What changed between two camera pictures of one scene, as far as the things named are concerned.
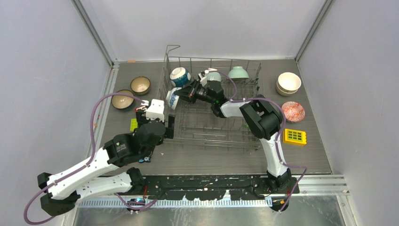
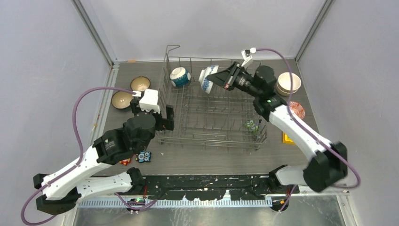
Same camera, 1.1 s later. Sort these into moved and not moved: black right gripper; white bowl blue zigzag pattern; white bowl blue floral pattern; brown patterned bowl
Moved: white bowl blue floral pattern; black right gripper
Not moved: white bowl blue zigzag pattern; brown patterned bowl
